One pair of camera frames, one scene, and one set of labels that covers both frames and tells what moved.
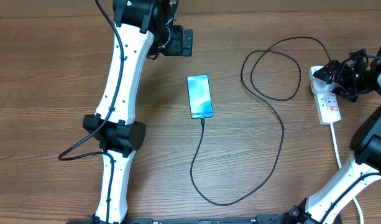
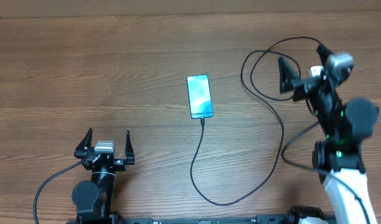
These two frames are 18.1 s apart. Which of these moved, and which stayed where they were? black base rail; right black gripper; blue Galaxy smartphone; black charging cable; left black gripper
Moved: left black gripper; right black gripper
Stayed: black base rail; black charging cable; blue Galaxy smartphone
